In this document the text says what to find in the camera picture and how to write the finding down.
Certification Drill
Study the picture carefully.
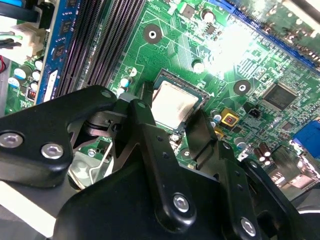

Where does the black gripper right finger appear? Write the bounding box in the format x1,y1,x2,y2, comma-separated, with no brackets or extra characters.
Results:
185,109,309,240

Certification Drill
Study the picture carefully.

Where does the silver topped CPU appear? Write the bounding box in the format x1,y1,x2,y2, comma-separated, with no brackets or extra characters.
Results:
149,80,201,129

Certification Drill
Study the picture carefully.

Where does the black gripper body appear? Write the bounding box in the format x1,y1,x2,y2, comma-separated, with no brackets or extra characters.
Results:
53,161,239,240

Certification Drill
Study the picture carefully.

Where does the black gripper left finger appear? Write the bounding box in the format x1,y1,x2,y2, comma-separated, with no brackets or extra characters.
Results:
0,81,198,228

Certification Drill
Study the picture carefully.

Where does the metal socket cover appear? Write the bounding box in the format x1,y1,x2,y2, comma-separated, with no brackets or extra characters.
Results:
66,119,118,187

